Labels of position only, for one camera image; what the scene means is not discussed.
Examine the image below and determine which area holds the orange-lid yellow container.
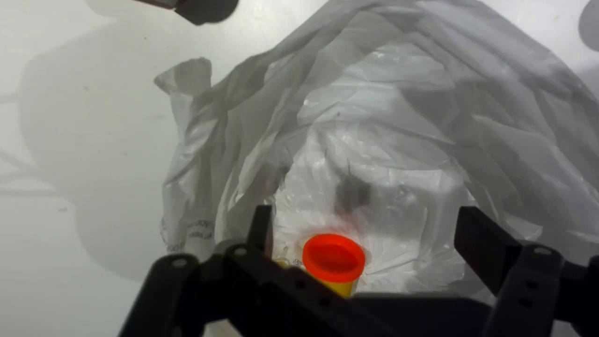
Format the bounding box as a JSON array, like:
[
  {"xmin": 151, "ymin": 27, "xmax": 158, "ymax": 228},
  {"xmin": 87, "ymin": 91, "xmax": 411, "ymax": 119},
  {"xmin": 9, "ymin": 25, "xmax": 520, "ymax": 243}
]
[{"xmin": 299, "ymin": 231, "xmax": 370, "ymax": 297}]

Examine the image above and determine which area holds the white plastic bag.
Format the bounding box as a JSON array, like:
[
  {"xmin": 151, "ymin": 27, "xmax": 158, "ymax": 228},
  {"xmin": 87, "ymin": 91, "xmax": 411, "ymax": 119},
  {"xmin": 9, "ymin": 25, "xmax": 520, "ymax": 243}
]
[{"xmin": 151, "ymin": 0, "xmax": 599, "ymax": 301}]

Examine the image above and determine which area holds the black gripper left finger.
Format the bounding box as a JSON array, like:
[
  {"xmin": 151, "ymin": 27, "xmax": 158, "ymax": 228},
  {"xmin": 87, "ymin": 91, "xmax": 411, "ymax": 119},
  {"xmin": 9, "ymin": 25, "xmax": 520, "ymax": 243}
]
[{"xmin": 117, "ymin": 203, "xmax": 389, "ymax": 337}]

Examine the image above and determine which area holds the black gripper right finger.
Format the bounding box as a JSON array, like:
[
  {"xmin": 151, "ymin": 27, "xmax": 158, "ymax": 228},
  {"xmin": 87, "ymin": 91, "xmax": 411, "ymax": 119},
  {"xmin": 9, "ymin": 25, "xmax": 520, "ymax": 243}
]
[{"xmin": 452, "ymin": 203, "xmax": 599, "ymax": 337}]

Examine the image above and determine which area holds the red-lid spice jar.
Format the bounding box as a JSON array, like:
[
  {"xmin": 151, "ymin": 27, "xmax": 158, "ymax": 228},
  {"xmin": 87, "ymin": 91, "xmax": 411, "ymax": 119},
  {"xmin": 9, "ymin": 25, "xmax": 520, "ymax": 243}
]
[{"xmin": 136, "ymin": 0, "xmax": 241, "ymax": 25}]

